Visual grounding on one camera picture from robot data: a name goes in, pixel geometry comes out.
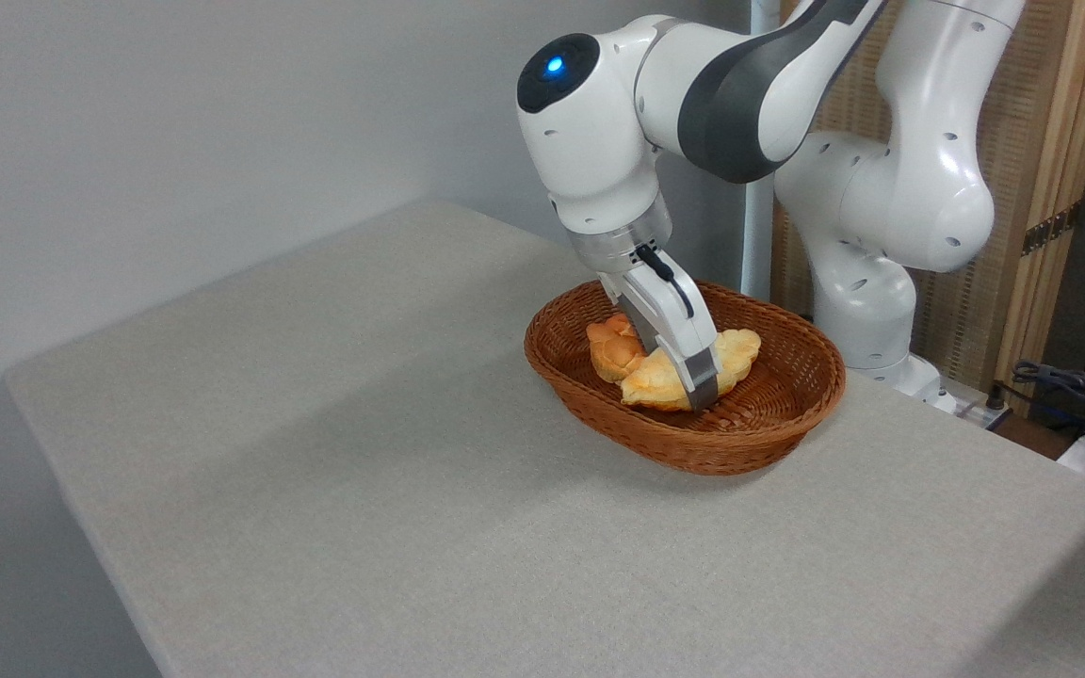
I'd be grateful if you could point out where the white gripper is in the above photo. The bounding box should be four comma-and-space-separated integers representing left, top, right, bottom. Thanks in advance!
596, 247, 722, 413

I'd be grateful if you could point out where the long pale bread loaf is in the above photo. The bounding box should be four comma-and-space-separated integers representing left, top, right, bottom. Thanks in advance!
619, 328, 763, 413

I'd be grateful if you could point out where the round orange bread roll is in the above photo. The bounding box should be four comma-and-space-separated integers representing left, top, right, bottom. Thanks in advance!
585, 313, 648, 384

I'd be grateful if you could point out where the brown woven wicker basket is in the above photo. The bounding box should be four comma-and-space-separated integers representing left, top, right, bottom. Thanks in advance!
524, 280, 848, 476

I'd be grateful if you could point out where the white vertical pole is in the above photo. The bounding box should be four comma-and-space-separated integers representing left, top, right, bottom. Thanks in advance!
739, 0, 782, 301

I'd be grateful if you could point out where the white power strip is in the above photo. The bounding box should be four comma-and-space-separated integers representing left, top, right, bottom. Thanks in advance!
949, 380, 1015, 432

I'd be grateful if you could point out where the metal screen hinge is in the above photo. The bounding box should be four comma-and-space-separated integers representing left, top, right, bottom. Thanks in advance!
1020, 202, 1083, 258

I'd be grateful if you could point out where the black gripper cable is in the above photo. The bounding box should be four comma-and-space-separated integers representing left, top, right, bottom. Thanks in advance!
634, 244, 697, 320

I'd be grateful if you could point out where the grey-blue cable bundle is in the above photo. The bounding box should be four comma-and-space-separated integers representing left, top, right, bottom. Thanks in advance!
1011, 360, 1085, 436

